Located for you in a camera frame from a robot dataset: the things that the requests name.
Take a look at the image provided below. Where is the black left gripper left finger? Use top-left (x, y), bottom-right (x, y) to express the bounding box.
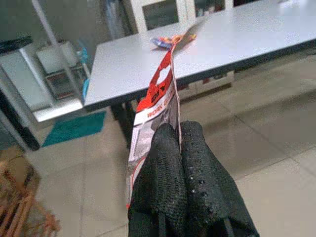
top-left (127, 122), bottom-right (191, 237)

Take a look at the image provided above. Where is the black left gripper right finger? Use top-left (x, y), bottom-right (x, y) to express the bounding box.
top-left (179, 120), bottom-right (260, 237)

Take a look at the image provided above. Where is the red work gloves package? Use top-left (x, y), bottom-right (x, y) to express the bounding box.
top-left (125, 18), bottom-right (205, 210)

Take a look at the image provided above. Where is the teal floor mat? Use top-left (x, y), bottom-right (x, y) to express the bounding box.
top-left (41, 110), bottom-right (107, 148)

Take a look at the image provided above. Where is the grey table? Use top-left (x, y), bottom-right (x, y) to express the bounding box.
top-left (83, 0), bottom-right (316, 113)

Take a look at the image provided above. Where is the orange wicker basket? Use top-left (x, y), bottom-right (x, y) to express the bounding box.
top-left (0, 154), bottom-right (61, 237)

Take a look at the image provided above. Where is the colourful snack wrapper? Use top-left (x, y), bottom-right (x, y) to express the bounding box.
top-left (150, 33), bottom-right (198, 51)

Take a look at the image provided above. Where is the white storage shelf unit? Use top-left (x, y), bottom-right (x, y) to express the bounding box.
top-left (34, 40), bottom-right (91, 99)

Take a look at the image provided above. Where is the white glass door cabinet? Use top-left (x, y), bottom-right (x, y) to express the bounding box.
top-left (123, 0), bottom-right (234, 34)

